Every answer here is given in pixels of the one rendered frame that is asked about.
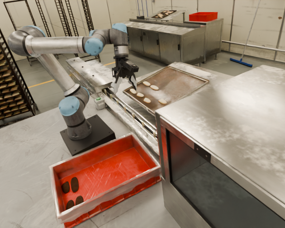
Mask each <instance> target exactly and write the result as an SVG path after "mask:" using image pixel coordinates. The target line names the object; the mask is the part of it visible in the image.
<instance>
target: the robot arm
mask: <svg viewBox="0 0 285 228"><path fill-rule="evenodd" d="M127 34H128V33H127V26H126V25H125V24H123V23H116V24H113V25H112V28H111V29H99V30H97V29H95V30H91V31H90V34H89V37H46V35H45V33H44V32H43V31H42V30H41V29H40V28H39V27H37V26H33V25H29V26H24V27H22V28H21V29H19V30H17V31H14V32H12V33H11V34H10V35H9V37H8V40H7V41H8V46H9V48H10V49H11V51H12V52H14V53H15V54H17V55H20V56H31V57H35V58H36V59H37V60H38V61H39V62H40V63H41V65H42V66H43V67H44V68H45V70H46V71H47V72H48V73H49V74H50V76H51V77H52V78H53V79H54V80H55V82H56V83H57V84H58V85H59V86H60V87H61V89H62V90H63V91H64V96H65V98H64V99H63V100H61V102H60V103H59V110H60V113H61V114H62V116H63V118H64V120H65V123H66V125H67V134H68V136H69V138H70V139H72V140H80V139H83V138H85V137H87V136H88V135H89V134H90V133H91V132H92V126H91V124H90V123H89V122H88V121H87V120H86V119H85V116H84V114H83V110H84V108H85V107H86V105H87V103H88V101H89V98H90V94H89V92H88V90H87V89H86V88H85V87H82V86H80V85H79V84H76V83H75V82H74V81H73V80H72V79H71V77H70V76H69V75H68V73H67V72H66V71H65V70H64V68H63V67H62V66H61V64H60V63H59V62H58V60H57V59H56V58H55V57H54V55H53V54H58V53H88V54H90V55H92V56H96V55H98V54H99V53H101V52H102V50H103V48H104V46H105V45H106V44H114V54H115V56H114V59H115V64H116V67H114V68H112V76H113V77H115V81H114V82H113V83H111V86H112V87H113V88H114V94H116V93H117V92H118V88H119V85H120V83H121V82H122V79H121V77H122V78H123V79H124V78H125V77H127V78H128V79H129V80H128V83H129V84H131V85H133V86H134V89H135V90H136V91H137V83H136V77H135V74H134V72H138V70H139V67H138V66H136V65H135V64H134V63H133V62H131V61H130V60H129V59H127V57H128V36H127ZM113 71H114V75H113Z"/></svg>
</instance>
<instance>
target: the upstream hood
mask: <svg viewBox="0 0 285 228"><path fill-rule="evenodd" d="M66 63H67V65H68V66H69V67H70V68H71V69H72V70H73V71H74V72H75V73H76V74H77V75H78V76H79V77H80V78H81V79H82V80H83V81H84V82H85V83H86V84H87V85H88V86H89V87H90V88H91V89H92V90H93V91H94V92H95V93H98V92H101V91H102V89H104V88H107V87H109V89H110V88H113V87H112V86H111V83H113V82H112V81H111V80H110V79H108V78H107V77H105V76H104V75H102V74H101V73H100V72H98V71H97V70H96V69H94V68H93V67H91V66H90V65H89V64H87V63H86V62H84V61H83V60H81V59H80V58H79V57H75V58H72V59H68V60H66Z"/></svg>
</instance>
